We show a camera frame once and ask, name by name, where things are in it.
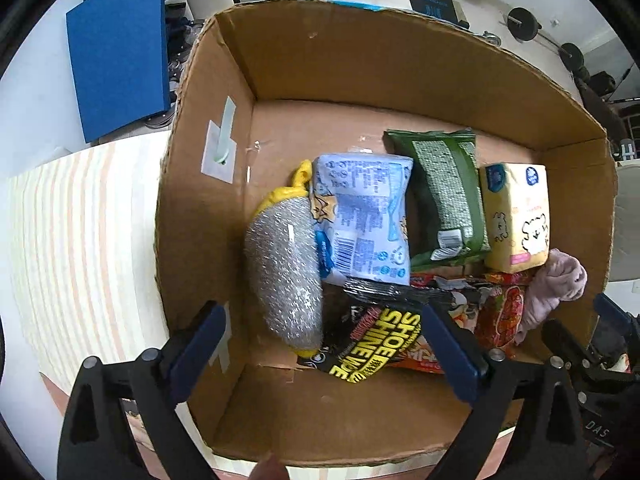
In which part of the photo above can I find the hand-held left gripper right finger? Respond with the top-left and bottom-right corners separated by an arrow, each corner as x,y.
421,305 -> 586,480

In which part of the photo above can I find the pink tablecloth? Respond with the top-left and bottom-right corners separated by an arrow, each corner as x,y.
40,370 -> 518,480

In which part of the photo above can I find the dark red snack packet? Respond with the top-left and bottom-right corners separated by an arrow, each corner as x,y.
472,271 -> 530,361

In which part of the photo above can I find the silver scrubber sponge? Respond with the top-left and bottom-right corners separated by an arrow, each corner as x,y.
244,160 -> 325,353

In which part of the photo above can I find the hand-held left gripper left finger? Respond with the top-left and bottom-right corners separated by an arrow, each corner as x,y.
57,300 -> 228,480

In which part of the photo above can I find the striped table mat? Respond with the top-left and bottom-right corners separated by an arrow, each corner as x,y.
0,135 -> 173,376

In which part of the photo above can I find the small black barbell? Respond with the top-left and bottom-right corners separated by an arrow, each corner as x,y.
505,7 -> 586,68

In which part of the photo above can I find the red cartoon snack packet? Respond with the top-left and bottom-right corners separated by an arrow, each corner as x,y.
387,272 -> 483,376

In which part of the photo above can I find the person's left hand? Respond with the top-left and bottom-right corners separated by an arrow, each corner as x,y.
250,452 -> 288,480

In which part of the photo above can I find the green snack packet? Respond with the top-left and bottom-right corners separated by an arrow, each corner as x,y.
384,128 -> 493,271

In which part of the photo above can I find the black yellow wipe packet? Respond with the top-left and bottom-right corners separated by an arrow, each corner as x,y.
297,280 -> 453,386

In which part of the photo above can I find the light blue snack packet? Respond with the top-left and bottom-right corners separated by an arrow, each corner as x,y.
310,152 -> 415,286

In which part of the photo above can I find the yellow tissue pack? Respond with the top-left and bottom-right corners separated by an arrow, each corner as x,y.
478,162 -> 551,274

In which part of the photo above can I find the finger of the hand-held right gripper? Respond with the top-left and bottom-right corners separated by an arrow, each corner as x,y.
594,292 -> 640,346
542,319 -> 608,376

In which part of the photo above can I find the blue board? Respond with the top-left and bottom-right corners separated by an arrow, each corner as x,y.
66,0 -> 173,144

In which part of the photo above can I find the grey office chair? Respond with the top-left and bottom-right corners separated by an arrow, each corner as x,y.
612,165 -> 640,283

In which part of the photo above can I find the pale pink cloth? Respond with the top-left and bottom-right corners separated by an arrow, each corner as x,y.
515,250 -> 588,346

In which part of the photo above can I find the cardboard box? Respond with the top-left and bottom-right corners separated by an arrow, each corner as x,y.
154,0 -> 618,468

